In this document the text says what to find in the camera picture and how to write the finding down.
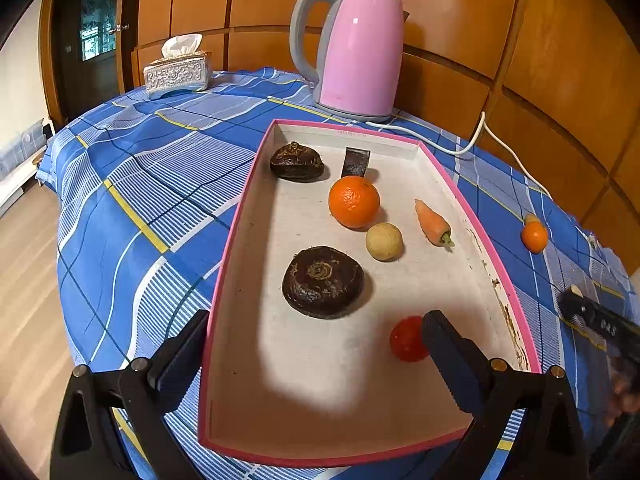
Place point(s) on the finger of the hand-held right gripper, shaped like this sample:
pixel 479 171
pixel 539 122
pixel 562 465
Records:
pixel 595 322

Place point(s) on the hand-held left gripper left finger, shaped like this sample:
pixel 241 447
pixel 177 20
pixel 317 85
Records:
pixel 180 360

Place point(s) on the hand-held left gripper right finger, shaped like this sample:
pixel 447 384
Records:
pixel 445 345

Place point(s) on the red cherry tomato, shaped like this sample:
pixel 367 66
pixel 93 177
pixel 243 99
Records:
pixel 407 340

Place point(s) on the pink shallow box tray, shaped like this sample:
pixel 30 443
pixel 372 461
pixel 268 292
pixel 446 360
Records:
pixel 280 390

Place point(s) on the yellow round fruit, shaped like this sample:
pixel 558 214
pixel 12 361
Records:
pixel 384 242

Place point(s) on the large dark brown round fruit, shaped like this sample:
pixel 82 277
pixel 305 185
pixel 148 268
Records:
pixel 322 282

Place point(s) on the small dark brown fruit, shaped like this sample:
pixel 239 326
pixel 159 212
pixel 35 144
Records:
pixel 297 162

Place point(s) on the small tangerine with stem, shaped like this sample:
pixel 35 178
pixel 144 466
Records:
pixel 534 237

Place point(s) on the small pale yellow fruit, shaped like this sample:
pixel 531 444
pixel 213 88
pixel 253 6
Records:
pixel 531 218

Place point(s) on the small carrot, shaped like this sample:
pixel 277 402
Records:
pixel 430 222

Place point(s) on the large orange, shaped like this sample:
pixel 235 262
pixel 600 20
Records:
pixel 354 202

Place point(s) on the blue plaid tablecloth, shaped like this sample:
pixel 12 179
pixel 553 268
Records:
pixel 150 185

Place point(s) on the light grey sofa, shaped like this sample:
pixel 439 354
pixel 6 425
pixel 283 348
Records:
pixel 20 160

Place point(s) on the silver embossed tissue box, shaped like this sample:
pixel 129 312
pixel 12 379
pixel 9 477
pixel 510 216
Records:
pixel 175 72

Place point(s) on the pink electric kettle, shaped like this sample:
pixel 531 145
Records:
pixel 360 50

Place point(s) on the dark wooden door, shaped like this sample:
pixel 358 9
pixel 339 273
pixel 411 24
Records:
pixel 95 35

